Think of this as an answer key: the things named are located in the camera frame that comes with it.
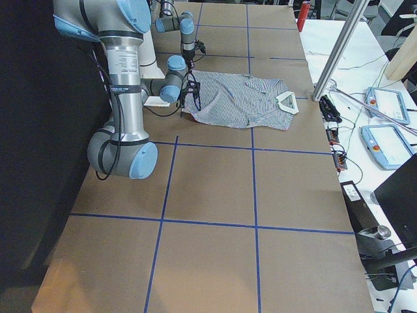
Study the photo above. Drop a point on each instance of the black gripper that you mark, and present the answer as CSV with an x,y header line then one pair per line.
x,y
183,96
188,55

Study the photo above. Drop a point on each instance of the black monitor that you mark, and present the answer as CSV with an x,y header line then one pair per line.
x,y
397,199

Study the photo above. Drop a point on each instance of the navy white striped polo shirt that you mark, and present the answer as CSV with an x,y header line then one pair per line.
x,y
242,101

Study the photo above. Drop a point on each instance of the black clamp tool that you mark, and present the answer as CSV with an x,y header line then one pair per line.
x,y
328,110

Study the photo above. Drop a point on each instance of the blue teach pendant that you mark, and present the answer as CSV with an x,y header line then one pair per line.
x,y
388,102
386,145

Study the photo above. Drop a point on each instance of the black orange connector strip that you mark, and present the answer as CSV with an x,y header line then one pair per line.
x,y
339,153

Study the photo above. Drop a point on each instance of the black box white label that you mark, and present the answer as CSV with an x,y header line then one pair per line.
x,y
360,215

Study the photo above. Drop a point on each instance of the aluminium frame post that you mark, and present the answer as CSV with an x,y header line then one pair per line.
x,y
339,47

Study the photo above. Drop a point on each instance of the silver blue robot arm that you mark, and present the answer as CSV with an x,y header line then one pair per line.
x,y
122,146
170,20

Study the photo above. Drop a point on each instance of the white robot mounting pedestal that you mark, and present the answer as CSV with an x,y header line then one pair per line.
x,y
149,69

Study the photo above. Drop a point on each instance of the near blue teach pendant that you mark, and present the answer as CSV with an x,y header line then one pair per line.
x,y
386,145

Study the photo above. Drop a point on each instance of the red cylinder bottle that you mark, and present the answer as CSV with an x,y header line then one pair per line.
x,y
303,14

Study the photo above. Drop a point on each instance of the far blue teach pendant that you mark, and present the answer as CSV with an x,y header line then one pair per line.
x,y
388,102

